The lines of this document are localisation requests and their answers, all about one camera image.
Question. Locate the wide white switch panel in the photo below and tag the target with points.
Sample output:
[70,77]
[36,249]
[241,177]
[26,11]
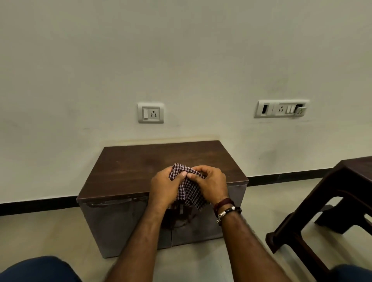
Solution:
[282,109]

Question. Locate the person's left forearm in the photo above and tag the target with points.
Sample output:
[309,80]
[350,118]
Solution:
[139,247]

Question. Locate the small white socket panel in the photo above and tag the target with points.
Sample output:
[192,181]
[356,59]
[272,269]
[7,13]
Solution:
[150,112]

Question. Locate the person's right hand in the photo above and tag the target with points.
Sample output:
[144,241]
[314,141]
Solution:
[213,186]

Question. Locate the person's dark trousers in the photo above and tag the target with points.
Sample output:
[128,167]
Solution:
[40,271]

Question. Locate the brown wooden cabinet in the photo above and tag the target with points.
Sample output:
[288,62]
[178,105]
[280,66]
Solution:
[130,165]

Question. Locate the person's left hand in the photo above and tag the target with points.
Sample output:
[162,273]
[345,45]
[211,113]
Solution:
[162,188]

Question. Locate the checkered maroon white cloth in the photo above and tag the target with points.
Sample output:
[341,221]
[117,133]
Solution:
[190,191]

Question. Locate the brown plastic stool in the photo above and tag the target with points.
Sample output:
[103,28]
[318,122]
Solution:
[319,209]

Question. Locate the person's right forearm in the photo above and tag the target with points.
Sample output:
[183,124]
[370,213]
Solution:
[250,252]

